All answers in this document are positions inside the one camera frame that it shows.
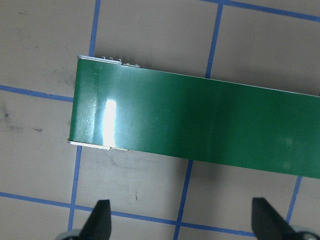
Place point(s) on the green belt conveyor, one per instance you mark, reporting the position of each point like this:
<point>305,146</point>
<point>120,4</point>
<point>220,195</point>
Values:
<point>190,117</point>

